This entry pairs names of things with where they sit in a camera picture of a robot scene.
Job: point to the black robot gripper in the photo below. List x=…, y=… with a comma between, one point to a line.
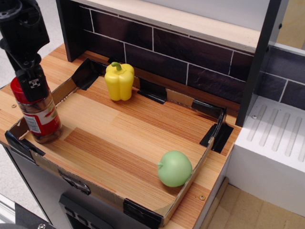
x=23, y=35

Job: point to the red-lidded spice bottle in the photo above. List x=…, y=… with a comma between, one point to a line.
x=41, y=116

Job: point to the cardboard fence with black tape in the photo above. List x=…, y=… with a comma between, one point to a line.
x=102, y=171

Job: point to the yellow toy bell pepper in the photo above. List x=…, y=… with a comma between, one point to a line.
x=119, y=79

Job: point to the light wooden shelf board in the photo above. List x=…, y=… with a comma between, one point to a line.
x=210, y=30

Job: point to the green toy apple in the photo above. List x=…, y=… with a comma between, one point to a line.
x=174, y=169

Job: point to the white toy sink drainboard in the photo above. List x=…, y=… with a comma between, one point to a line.
x=268, y=157

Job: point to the black shelf upright post left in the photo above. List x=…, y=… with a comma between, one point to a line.
x=73, y=19

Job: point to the black shelf upright post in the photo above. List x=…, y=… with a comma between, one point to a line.
x=73, y=19
x=252, y=81

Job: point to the black shelf upright post right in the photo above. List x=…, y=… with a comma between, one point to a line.
x=252, y=81

